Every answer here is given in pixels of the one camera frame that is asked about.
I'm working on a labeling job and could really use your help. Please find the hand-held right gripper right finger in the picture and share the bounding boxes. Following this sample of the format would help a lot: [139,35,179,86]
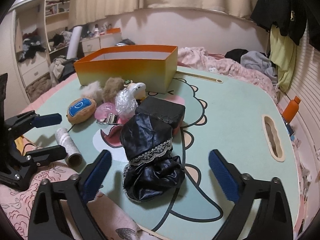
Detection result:
[208,149,293,240]

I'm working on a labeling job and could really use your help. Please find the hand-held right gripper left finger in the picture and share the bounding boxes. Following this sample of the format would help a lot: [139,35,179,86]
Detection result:
[27,149,113,240]

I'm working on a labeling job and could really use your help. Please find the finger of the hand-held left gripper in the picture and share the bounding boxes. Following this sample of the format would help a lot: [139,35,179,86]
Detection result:
[25,145,67,167]
[5,110,62,138]

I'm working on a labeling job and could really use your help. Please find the grey paper roll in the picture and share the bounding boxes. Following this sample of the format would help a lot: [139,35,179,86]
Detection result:
[55,127,83,168]

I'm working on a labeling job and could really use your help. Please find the brown capybara plush toy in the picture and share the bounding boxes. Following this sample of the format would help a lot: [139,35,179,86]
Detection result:
[66,97,97,125]

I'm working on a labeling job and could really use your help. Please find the silver metal clip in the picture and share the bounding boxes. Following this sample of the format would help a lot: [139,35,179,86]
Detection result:
[96,113,123,145]

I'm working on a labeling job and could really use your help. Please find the white furry scrunchie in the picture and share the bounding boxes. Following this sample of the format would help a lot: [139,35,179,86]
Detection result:
[80,80,102,100]

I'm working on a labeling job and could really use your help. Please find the black satin lace-trimmed cloth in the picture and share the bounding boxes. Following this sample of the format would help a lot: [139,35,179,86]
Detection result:
[119,113,174,165]
[122,155,186,203]

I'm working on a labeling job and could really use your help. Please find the pink translucent round item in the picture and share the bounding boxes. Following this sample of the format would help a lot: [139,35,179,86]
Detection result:
[94,102,118,120]

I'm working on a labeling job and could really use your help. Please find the brown furry scrunchie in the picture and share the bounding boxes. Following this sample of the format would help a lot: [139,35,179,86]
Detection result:
[101,77,125,103]

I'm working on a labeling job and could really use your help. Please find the bubble-wrapped small item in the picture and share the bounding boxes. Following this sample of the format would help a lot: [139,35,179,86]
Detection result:
[114,89,139,119]

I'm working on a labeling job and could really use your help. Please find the orange cardboard box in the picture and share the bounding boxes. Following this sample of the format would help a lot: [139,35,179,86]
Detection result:
[73,45,178,94]

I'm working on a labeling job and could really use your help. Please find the black pouch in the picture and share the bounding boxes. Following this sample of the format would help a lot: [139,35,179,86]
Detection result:
[135,96,186,130]

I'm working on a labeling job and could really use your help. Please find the white-headed doll keychain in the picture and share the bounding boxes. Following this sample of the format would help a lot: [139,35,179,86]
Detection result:
[124,79,147,103]

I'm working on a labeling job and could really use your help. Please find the white shelving unit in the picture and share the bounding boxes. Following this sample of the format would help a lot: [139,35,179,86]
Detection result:
[10,0,73,102]

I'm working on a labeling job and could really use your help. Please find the clothes heap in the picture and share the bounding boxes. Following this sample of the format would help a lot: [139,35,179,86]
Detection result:
[49,57,78,84]

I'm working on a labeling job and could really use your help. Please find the green cartoon lap table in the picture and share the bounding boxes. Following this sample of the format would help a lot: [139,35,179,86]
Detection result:
[24,65,304,233]

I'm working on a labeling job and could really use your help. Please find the dark clothes pile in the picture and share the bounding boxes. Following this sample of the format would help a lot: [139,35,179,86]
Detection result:
[17,29,47,62]

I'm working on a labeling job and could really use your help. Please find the white rolled mat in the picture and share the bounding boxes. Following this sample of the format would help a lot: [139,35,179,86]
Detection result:
[67,25,83,59]

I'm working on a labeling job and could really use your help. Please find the white drawer nightstand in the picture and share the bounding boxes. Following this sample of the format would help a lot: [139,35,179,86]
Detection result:
[81,34,121,56]

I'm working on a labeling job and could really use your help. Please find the orange bottle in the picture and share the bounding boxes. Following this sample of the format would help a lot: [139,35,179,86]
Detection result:
[282,95,302,125]

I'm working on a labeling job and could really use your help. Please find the cluster of small bottles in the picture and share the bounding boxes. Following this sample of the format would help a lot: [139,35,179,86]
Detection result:
[86,24,113,38]

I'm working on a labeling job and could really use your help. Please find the grey crumpled garment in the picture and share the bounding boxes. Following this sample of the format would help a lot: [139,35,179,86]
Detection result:
[240,51,278,80]

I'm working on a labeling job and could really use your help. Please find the black crumpled garment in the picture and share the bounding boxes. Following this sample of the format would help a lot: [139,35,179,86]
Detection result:
[224,49,249,62]

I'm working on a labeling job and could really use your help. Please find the white slatted panel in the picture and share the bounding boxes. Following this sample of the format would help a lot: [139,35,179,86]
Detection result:
[292,27,320,155]

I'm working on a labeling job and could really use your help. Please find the yellow-green hanging garment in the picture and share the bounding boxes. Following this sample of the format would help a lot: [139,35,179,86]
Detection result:
[269,25,298,93]

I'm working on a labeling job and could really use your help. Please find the black jacket with gold emblem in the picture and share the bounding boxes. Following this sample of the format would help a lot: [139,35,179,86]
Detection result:
[250,0,320,46]

